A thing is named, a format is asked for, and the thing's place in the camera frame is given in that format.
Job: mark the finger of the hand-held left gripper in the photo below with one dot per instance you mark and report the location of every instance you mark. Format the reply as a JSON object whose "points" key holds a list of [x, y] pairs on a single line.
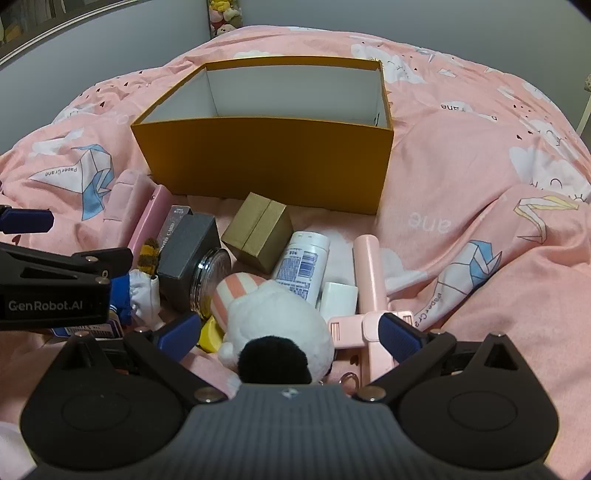
{"points": [[27, 221], [111, 261]]}

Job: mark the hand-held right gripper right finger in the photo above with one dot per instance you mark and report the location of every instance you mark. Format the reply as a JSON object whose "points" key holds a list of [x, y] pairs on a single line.
{"points": [[397, 337]]}

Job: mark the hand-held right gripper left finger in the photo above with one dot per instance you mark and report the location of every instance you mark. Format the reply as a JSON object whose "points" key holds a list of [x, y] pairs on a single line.
{"points": [[178, 334]]}

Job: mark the yellow plastic item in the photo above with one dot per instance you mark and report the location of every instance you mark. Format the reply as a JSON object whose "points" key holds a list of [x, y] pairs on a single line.
{"points": [[210, 337]]}

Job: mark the tiger plush toy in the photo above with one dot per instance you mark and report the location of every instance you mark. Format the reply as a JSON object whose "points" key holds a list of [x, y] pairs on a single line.
{"points": [[143, 290]]}

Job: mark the blue white hang tag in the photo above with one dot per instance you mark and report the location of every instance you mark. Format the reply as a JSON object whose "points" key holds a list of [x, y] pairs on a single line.
{"points": [[87, 330]]}

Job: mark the pink pencil case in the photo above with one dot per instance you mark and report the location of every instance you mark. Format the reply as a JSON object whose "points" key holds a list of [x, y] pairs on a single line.
{"points": [[150, 217]]}

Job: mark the glass jar with pink lid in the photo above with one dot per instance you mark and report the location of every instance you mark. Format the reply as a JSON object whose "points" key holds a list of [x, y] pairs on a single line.
{"points": [[210, 281]]}

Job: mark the pink fabric pouch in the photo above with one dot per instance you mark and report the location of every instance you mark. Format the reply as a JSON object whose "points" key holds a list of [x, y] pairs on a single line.
{"points": [[127, 198]]}

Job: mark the dark grey box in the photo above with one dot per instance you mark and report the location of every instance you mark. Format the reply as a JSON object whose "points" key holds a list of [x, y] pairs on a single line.
{"points": [[184, 249]]}

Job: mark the striped white plush toy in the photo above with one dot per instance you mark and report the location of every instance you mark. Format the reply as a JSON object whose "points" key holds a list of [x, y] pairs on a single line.
{"points": [[277, 323]]}

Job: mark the white bottle with blue label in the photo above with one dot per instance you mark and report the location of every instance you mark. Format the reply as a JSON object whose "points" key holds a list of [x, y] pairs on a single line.
{"points": [[300, 263]]}

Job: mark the gold gift box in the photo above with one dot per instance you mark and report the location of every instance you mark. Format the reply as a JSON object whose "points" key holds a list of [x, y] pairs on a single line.
{"points": [[258, 230]]}

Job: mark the orange cardboard box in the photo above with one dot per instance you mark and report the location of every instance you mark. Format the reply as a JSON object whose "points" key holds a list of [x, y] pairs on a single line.
{"points": [[277, 161]]}

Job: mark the pink printed blanket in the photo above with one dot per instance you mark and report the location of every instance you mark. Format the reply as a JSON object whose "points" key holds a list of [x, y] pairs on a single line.
{"points": [[461, 161]]}

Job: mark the hanging plush toys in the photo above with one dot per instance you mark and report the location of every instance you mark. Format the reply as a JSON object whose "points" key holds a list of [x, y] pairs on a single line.
{"points": [[225, 16]]}

